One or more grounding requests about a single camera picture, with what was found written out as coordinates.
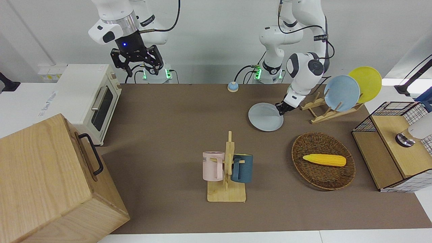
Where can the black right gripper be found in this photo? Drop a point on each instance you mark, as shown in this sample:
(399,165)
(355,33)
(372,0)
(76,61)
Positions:
(135,55)

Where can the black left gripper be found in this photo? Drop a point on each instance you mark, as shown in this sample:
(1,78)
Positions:
(284,107)

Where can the gray round plate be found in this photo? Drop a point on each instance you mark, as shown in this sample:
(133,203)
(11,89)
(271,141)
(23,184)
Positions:
(263,118)

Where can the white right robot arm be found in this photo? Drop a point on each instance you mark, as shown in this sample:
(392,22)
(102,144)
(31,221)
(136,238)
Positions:
(111,13)

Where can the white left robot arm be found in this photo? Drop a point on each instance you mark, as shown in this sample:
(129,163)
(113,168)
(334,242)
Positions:
(303,67)

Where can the wooden plate rack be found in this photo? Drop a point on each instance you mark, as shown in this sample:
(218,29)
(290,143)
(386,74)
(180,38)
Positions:
(324,116)

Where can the light blue plate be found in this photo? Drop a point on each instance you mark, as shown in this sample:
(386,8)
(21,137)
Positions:
(341,92)

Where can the yellow plate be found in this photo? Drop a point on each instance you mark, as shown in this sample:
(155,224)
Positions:
(369,82)

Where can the small blue bell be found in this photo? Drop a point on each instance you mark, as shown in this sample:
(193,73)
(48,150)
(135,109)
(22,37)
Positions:
(233,87)

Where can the yellow corn cob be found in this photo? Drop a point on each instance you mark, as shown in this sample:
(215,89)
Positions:
(324,160)

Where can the teal mug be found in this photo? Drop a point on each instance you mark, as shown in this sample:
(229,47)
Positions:
(244,168)

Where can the white toaster oven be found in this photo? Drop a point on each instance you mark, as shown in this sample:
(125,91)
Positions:
(77,91)

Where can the brown wicker basket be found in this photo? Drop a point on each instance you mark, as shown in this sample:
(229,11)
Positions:
(317,175)

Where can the white power socket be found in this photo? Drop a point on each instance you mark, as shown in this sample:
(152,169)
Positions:
(50,72)

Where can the pink mug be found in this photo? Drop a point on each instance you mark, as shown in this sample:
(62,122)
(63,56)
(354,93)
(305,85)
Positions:
(211,168)

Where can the wooden mug tree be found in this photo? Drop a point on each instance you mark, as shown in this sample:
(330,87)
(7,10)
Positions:
(226,194)

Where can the blue object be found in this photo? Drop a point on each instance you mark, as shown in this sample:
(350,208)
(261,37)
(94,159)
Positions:
(426,103)

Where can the wooden cabinet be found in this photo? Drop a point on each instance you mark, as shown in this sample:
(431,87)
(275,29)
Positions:
(40,175)

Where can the black camera stand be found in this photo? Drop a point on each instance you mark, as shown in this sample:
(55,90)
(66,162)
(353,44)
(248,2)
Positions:
(6,84)
(403,89)

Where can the white cylindrical camera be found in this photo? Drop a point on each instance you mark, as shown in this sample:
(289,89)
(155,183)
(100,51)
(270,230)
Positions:
(420,130)

